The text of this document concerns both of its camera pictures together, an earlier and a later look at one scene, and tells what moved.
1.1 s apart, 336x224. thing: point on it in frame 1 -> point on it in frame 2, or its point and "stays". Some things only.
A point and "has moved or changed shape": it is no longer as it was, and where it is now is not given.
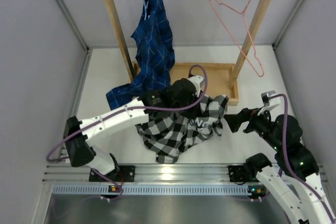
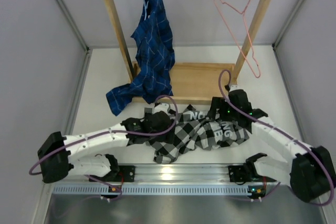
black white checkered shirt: (169, 135) has moved or changed shape
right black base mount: (241, 174) stays
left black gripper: (195, 110) -> (169, 137)
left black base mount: (126, 173) stays
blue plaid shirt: (154, 54) stays
